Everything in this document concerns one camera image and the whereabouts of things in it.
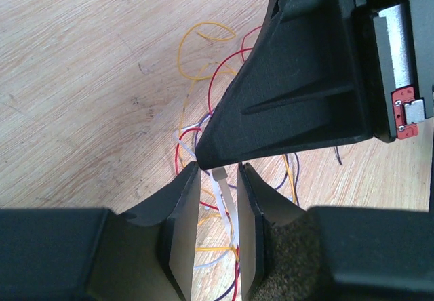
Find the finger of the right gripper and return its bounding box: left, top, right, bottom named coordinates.
left=196, top=0, right=373, bottom=169

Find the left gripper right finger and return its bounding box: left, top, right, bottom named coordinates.
left=237, top=163, right=433, bottom=300

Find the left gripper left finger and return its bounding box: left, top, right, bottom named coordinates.
left=1, top=162, right=201, bottom=300

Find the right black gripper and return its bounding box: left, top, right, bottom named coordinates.
left=352, top=0, right=433, bottom=143

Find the white wire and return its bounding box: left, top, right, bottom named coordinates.
left=193, top=123, right=238, bottom=271

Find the white zip tie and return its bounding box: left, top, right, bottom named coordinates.
left=173, top=127, right=239, bottom=249

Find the yellow wire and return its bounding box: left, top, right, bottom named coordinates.
left=176, top=21, right=299, bottom=261

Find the dark purple wire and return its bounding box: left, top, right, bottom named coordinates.
left=191, top=113, right=343, bottom=301

